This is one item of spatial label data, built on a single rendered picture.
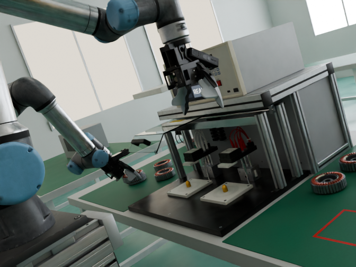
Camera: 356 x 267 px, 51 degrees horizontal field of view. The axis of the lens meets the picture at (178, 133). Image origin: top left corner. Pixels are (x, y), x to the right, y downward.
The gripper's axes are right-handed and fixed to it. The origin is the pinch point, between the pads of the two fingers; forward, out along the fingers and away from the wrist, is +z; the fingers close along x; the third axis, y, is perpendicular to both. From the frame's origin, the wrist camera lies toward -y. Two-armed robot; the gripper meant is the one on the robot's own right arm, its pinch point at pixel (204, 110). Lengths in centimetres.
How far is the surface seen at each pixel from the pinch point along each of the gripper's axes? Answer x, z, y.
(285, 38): -9, -11, -67
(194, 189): -44, 37, -26
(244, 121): -13.6, 12.3, -32.4
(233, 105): -17.5, 6.2, -33.7
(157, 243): -137, 96, -58
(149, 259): -161, 115, -62
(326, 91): 1, 14, -69
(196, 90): -39, -2, -39
